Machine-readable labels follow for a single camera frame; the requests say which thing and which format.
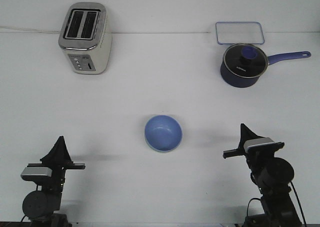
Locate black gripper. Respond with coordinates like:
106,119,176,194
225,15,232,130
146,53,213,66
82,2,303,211
27,136,86,195
222,123,285,186

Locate blue bowl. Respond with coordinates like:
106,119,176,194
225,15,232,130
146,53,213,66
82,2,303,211
144,115,183,145

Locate green bowl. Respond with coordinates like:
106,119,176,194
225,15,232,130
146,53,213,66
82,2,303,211
146,140,179,153

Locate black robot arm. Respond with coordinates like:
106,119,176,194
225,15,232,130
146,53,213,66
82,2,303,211
20,136,86,227
223,123,307,227

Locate glass pot lid blue knob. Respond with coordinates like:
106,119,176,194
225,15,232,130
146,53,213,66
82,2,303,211
222,43,268,78

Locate clear container lid blue rim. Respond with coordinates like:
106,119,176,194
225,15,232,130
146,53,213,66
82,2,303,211
215,21,265,45

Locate silver two-slot toaster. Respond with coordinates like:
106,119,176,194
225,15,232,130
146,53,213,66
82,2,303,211
58,2,113,75

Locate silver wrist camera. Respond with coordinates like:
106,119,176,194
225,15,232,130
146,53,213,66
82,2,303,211
20,166,53,182
243,137,275,153

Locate blue saucepan with handle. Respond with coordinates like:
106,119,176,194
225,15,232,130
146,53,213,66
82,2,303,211
220,51,312,88

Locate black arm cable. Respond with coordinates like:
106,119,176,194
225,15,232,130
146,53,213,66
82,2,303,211
246,180,308,227

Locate white toaster power cord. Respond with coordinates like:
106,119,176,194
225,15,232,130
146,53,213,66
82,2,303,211
0,24,61,34

